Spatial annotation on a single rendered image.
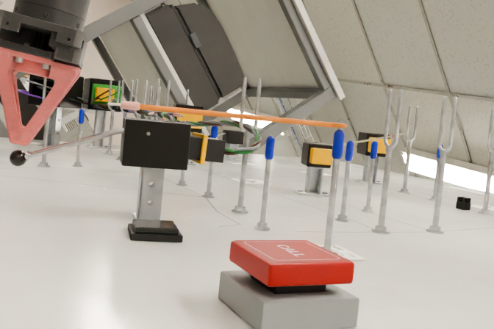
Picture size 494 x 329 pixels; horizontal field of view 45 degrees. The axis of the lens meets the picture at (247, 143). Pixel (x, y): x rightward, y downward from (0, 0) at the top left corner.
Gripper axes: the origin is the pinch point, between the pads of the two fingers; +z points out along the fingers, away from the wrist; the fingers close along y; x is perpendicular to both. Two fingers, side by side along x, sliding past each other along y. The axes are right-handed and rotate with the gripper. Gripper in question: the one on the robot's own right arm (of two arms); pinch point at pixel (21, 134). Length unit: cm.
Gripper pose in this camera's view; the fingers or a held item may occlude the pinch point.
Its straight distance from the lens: 53.8
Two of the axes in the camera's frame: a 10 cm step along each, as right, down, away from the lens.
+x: -9.4, -2.3, -2.4
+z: -2.4, 9.7, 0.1
